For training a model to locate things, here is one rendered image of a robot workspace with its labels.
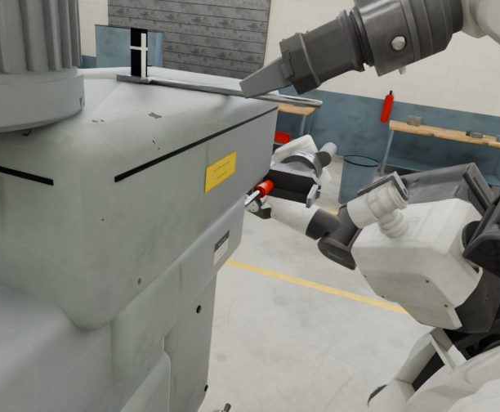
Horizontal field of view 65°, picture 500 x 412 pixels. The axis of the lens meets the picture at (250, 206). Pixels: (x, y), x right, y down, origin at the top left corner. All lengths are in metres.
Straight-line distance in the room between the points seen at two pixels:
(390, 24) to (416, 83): 7.55
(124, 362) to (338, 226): 0.79
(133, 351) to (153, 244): 0.11
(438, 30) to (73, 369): 0.42
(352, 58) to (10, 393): 0.38
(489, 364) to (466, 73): 7.13
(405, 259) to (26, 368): 0.73
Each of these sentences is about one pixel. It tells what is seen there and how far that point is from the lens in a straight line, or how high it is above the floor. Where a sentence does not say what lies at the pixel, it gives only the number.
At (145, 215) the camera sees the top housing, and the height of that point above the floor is 1.81.
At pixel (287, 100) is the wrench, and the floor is 1.89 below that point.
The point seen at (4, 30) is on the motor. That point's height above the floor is 1.94.
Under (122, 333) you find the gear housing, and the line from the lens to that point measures 0.38.
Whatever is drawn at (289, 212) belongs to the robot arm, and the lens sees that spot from 1.10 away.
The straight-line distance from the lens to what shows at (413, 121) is 7.51.
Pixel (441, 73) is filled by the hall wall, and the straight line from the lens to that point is 7.98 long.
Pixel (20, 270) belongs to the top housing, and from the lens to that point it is 0.33.
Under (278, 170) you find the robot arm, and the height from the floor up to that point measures 1.73.
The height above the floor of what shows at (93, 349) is 1.71.
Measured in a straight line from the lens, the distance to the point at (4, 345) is 0.30.
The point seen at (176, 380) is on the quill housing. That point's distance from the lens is 0.62.
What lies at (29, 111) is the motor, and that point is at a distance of 0.26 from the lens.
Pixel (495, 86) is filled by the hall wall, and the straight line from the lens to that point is 8.13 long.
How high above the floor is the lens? 1.95
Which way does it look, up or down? 23 degrees down
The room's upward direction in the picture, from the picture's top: 7 degrees clockwise
